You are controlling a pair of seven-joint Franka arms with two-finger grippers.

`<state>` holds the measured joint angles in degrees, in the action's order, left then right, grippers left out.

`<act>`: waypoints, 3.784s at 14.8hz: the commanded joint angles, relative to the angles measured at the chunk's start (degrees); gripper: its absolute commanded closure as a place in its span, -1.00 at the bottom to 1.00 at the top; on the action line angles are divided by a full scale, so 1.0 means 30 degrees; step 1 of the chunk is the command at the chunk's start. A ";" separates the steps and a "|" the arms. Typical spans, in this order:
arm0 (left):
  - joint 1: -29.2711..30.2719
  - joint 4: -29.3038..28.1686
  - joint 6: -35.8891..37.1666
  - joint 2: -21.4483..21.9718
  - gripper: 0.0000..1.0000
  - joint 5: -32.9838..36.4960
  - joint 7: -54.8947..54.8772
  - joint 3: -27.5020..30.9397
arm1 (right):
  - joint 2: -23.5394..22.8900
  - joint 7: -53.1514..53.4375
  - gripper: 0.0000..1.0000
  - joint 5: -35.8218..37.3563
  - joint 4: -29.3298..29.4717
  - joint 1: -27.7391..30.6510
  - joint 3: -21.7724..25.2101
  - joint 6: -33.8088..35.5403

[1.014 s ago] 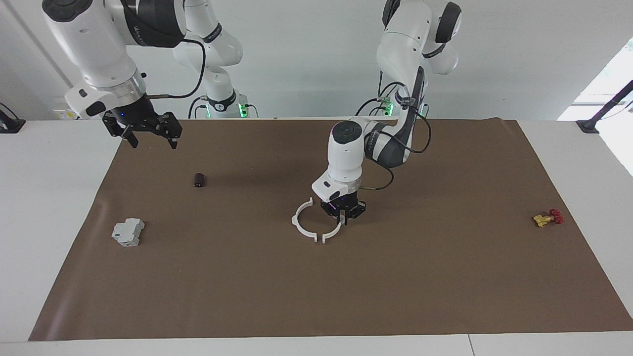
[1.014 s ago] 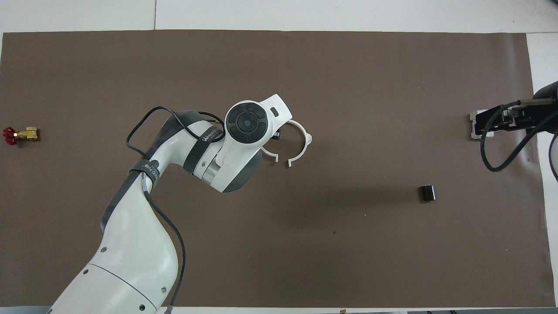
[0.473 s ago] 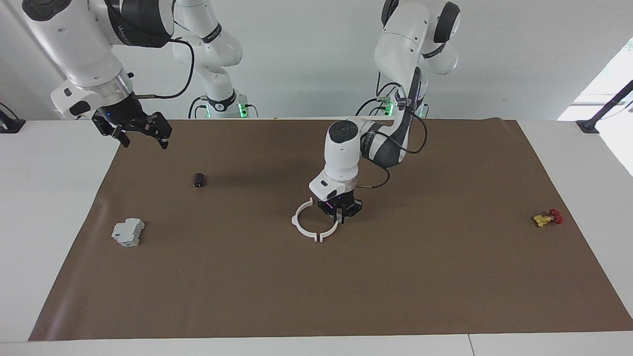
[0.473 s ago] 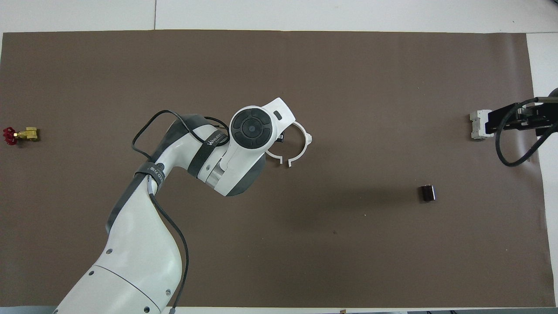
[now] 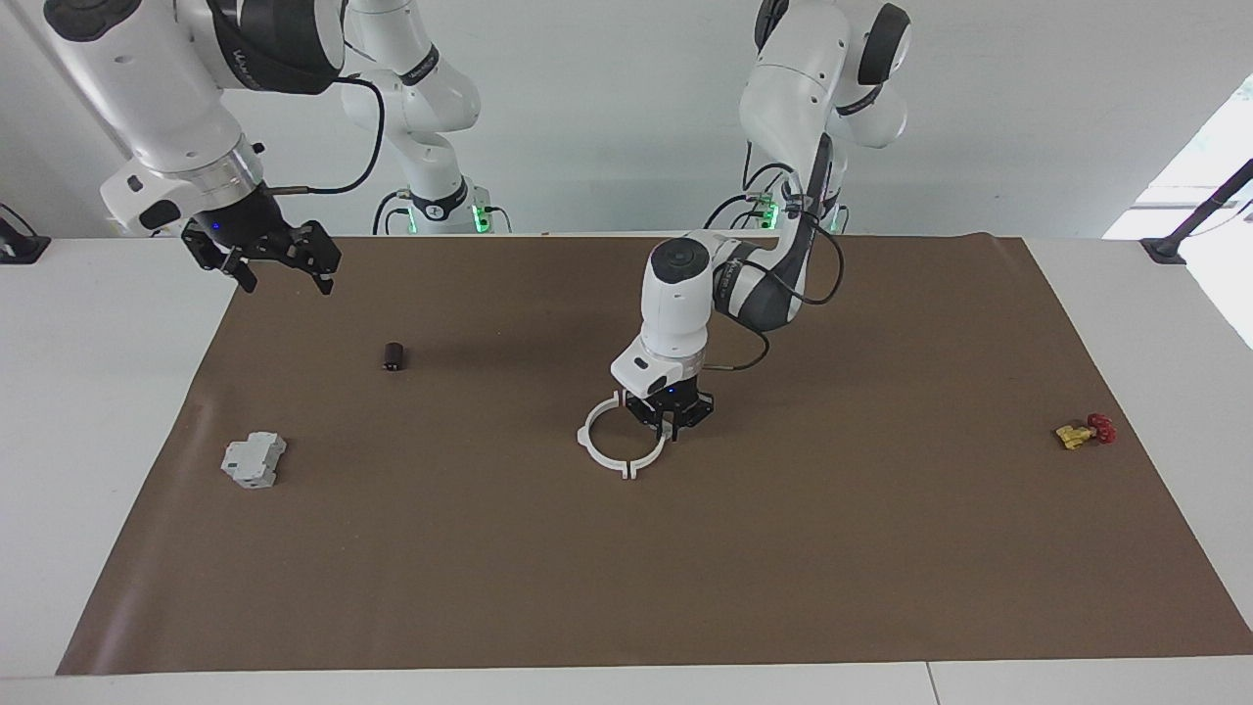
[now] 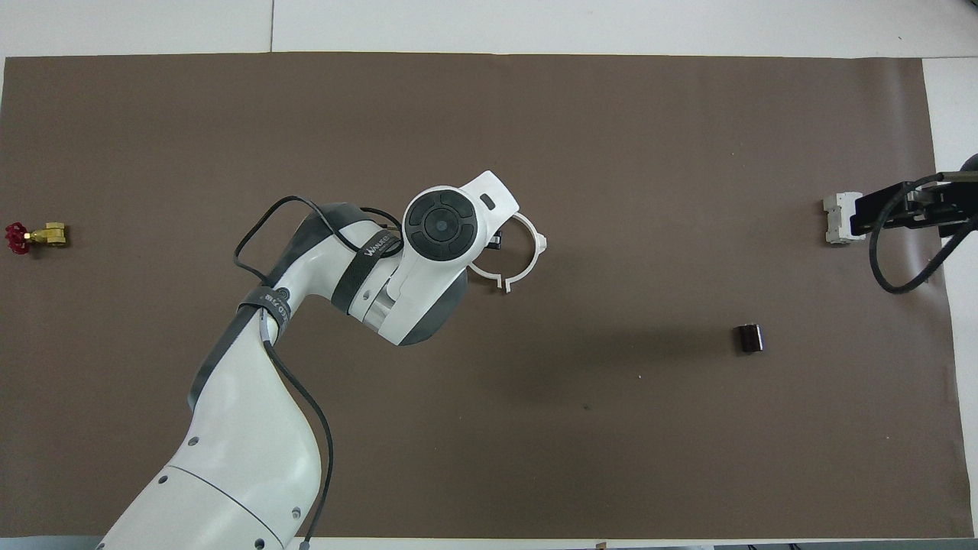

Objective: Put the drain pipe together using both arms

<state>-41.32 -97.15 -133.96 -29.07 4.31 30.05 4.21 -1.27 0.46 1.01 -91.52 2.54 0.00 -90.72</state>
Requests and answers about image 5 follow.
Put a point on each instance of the black table clamp stand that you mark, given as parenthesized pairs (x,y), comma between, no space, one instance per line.
(20,245)
(1189,220)

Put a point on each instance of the grey circuit breaker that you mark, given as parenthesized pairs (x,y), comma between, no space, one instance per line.
(253,462)

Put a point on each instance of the white half pipe clamp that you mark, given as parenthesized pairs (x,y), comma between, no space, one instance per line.
(587,441)
(658,452)

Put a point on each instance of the small dark brown cylinder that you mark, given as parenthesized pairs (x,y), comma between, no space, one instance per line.
(394,356)

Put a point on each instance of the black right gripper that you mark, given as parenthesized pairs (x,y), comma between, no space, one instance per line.
(259,240)

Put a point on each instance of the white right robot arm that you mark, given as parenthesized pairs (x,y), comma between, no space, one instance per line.
(157,88)

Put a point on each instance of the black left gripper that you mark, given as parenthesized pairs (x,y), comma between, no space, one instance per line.
(675,401)

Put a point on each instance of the brown table mat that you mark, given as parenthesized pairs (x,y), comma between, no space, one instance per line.
(685,568)

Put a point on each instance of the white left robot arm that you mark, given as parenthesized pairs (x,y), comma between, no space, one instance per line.
(675,304)

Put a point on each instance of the red and brass valve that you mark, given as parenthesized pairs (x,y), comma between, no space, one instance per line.
(1077,435)

